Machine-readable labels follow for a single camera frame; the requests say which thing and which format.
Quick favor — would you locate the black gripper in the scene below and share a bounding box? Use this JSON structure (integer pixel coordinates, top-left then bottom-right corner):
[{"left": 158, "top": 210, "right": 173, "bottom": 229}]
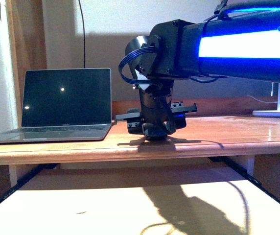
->
[{"left": 115, "top": 90, "right": 197, "bottom": 141}]

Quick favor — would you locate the wooden sliding keyboard tray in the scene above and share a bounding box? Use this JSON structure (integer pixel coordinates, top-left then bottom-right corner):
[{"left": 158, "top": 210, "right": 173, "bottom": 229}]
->
[{"left": 0, "top": 160, "right": 280, "bottom": 235}]

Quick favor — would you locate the wooden desk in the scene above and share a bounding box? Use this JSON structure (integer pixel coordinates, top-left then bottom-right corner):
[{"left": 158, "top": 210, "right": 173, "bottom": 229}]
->
[{"left": 0, "top": 99, "right": 280, "bottom": 209}]

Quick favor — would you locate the grey open laptop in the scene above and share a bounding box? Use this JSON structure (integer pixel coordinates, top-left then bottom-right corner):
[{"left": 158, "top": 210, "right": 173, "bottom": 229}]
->
[{"left": 0, "top": 68, "right": 112, "bottom": 144}]

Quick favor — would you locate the white lamp cable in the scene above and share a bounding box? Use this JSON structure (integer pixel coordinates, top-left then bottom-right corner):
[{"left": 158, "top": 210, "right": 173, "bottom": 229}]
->
[{"left": 247, "top": 94, "right": 279, "bottom": 104}]

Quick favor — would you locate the black hanging wall cable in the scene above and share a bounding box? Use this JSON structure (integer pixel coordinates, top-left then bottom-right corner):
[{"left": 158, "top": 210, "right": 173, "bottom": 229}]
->
[{"left": 78, "top": 0, "right": 86, "bottom": 69}]

